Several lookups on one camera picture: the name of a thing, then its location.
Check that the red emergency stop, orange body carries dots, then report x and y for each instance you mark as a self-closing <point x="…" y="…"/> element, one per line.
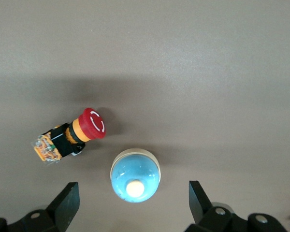
<point x="91" y="124"/>

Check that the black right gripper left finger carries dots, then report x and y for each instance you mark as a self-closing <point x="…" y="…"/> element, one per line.
<point x="60" y="212"/>

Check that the blue dome call bell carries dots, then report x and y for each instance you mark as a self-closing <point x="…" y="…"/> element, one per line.
<point x="135" y="174"/>

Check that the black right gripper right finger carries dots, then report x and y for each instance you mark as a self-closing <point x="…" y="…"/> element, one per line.
<point x="207" y="217"/>

